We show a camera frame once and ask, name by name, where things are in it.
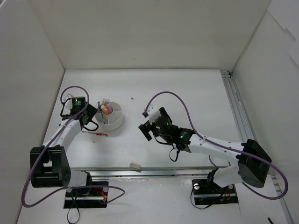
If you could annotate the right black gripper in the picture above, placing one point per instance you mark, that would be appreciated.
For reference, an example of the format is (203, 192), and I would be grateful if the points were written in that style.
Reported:
(146, 129)

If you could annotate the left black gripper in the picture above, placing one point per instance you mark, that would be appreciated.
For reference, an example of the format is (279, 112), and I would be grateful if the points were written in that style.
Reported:
(91, 111)

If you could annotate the red gel pen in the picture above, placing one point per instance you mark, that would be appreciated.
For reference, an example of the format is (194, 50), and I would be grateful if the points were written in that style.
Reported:
(98, 134)

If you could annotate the blue gel pen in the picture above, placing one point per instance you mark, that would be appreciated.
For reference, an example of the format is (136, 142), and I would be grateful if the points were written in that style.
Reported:
(101, 112)

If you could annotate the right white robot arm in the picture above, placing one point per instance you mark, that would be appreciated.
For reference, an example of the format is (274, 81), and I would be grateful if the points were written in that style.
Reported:
(249, 162)

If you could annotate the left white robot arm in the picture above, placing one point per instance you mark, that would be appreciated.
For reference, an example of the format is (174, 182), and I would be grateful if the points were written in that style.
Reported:
(53, 169)

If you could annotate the white round divided container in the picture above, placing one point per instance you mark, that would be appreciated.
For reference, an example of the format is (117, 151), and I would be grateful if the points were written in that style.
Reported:
(113, 121)

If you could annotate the white eraser block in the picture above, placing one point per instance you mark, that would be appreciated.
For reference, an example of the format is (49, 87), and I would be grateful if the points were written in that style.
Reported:
(135, 166)

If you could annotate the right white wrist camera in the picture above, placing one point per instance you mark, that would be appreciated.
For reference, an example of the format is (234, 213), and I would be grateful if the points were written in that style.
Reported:
(152, 114)

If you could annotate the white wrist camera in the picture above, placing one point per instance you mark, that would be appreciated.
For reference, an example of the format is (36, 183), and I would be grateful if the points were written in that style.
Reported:
(67, 102)
(152, 114)

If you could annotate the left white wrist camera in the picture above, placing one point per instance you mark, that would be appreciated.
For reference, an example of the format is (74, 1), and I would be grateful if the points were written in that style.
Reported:
(67, 102)

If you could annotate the front aluminium rail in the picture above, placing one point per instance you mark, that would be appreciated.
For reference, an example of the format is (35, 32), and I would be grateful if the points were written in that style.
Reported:
(108, 173)

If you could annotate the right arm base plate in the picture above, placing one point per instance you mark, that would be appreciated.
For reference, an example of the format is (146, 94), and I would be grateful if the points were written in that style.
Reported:
(204, 194)

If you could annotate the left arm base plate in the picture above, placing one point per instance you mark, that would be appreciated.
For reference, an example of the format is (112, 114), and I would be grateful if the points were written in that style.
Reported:
(89, 198)

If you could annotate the aluminium table rail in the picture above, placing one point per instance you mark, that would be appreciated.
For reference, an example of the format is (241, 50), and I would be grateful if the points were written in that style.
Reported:
(256, 210)

